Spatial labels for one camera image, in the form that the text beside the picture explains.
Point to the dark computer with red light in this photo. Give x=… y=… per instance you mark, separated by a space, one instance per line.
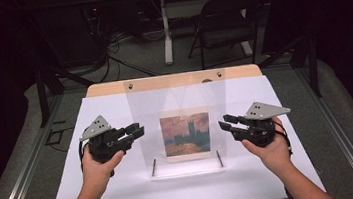
x=95 y=11

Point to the person's right hand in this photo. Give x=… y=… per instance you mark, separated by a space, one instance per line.
x=273 y=154

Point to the aluminium floor rail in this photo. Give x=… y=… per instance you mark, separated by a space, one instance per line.
x=28 y=170
x=339 y=134

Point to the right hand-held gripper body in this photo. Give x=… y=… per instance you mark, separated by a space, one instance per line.
x=258 y=127

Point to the white table cover sheet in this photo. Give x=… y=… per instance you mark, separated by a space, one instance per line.
x=114 y=187

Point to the landscape painting print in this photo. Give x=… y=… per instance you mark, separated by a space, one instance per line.
x=186 y=134

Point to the black folding chair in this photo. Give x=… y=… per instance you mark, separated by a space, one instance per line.
x=224 y=37

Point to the clear acrylic photo frame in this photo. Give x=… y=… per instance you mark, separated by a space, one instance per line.
x=144 y=103

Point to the black metal stand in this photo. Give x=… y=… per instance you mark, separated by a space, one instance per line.
x=312 y=64
x=42 y=94

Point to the light wooden table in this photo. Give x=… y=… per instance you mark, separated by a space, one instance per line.
x=106 y=88

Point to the white desk with legs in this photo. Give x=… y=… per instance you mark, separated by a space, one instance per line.
x=167 y=40

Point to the person's left hand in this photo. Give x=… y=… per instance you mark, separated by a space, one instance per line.
x=97 y=175

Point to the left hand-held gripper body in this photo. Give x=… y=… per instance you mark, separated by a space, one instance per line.
x=105 y=142

